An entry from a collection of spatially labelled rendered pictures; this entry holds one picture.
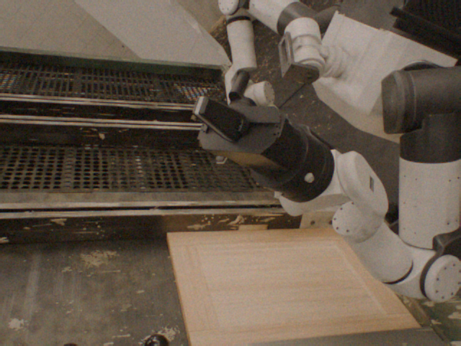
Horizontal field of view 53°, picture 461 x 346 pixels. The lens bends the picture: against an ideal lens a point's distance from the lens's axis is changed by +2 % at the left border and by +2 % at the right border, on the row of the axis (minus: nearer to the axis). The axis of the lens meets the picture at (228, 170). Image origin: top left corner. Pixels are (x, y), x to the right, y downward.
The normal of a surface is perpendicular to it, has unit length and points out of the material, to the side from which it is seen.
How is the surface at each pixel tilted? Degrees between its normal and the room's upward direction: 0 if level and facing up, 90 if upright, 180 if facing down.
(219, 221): 90
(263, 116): 16
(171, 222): 90
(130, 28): 90
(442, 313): 53
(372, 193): 95
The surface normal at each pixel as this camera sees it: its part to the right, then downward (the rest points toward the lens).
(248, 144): -0.65, -0.33
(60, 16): 0.18, 0.54
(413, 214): -0.88, 0.22
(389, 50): -0.51, 0.15
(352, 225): -0.61, -0.63
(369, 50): -0.89, -0.22
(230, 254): 0.14, -0.88
